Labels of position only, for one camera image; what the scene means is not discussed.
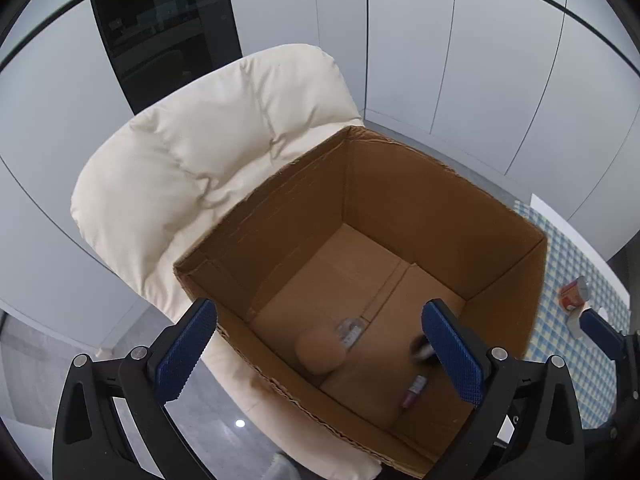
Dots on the brown cardboard box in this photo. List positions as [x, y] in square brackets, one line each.
[400, 200]

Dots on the cream padded chair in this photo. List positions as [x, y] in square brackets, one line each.
[175, 160]

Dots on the red tin can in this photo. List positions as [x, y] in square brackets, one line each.
[574, 294]

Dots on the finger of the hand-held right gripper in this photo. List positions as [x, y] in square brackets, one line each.
[597, 330]

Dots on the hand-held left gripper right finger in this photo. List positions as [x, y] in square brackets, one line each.
[452, 355]

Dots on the black glass cabinet door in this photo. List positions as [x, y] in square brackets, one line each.
[165, 35]

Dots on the small clear plastic container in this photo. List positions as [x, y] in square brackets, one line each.
[350, 332]

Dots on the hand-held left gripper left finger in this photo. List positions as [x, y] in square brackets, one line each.
[185, 355]

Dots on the small black case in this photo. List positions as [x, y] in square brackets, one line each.
[419, 349]

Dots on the small bottle purple cap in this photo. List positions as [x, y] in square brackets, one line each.
[414, 391]

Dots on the brown bread bun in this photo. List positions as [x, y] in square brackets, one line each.
[320, 352]

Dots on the blue yellow checkered tablecloth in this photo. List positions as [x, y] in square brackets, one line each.
[555, 270]

